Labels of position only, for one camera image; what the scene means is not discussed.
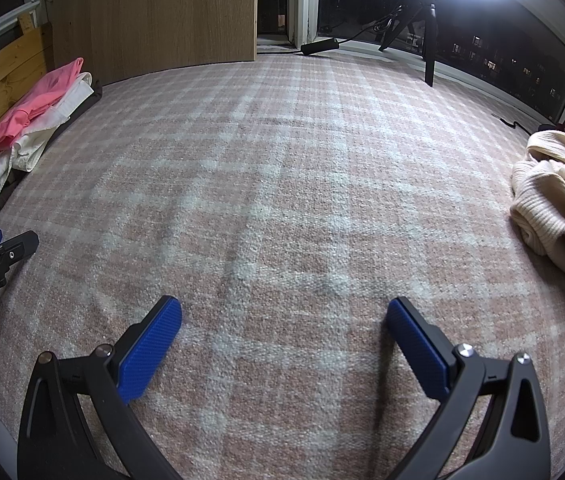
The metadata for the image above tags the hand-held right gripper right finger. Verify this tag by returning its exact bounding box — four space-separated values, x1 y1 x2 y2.
385 296 552 480

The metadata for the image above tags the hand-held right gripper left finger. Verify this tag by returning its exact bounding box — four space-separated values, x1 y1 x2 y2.
16 295 183 480

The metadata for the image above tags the cream knit sweater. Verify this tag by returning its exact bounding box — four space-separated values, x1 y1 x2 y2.
510 130 565 278

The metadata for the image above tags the white garment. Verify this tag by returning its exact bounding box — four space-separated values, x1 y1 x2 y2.
0 72 94 198

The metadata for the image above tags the pink plaid blanket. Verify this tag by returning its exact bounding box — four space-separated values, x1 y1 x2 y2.
0 52 565 480

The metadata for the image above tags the wooden cabinet panel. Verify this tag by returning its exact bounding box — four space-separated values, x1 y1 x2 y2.
50 0 259 86

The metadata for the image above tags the black tripod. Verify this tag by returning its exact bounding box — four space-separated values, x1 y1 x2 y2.
377 0 443 87

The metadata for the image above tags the black power strip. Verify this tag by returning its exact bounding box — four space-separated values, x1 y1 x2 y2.
301 37 339 56

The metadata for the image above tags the black power cable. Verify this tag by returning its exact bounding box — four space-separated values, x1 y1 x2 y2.
257 42 308 56

